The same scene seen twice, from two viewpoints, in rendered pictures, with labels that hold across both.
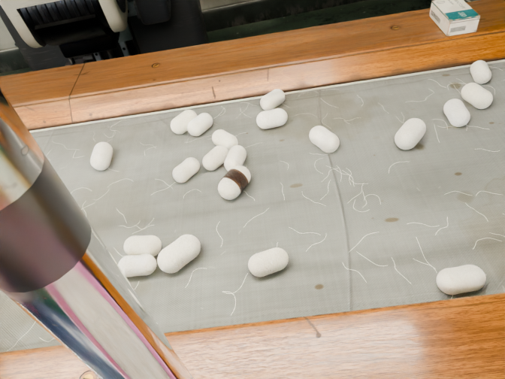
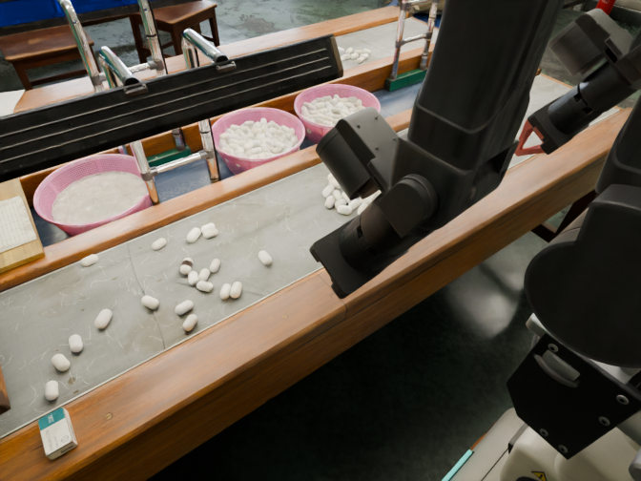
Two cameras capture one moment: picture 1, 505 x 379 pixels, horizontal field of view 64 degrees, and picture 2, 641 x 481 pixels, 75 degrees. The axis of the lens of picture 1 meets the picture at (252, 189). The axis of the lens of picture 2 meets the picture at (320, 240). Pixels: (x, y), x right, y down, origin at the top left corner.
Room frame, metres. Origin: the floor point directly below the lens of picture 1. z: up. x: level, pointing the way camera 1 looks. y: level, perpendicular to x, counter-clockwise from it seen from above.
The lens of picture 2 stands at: (0.87, -0.14, 1.41)
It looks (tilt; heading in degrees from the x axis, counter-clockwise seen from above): 46 degrees down; 139
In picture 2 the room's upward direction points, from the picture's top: 2 degrees clockwise
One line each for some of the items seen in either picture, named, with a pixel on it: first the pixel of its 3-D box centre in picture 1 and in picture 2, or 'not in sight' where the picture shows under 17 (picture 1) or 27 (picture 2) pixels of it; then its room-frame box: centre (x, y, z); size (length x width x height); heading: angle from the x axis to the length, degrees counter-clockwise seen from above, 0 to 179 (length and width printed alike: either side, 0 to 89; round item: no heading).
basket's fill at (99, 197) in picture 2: not in sight; (104, 204); (-0.07, -0.04, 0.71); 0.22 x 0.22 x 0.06
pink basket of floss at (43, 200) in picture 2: not in sight; (102, 201); (-0.07, -0.04, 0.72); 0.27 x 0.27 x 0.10
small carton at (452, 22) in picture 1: (453, 16); (57, 432); (0.47, -0.28, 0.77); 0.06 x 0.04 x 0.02; 175
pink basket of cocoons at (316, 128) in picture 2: not in sight; (336, 117); (-0.01, 0.68, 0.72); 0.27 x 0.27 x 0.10
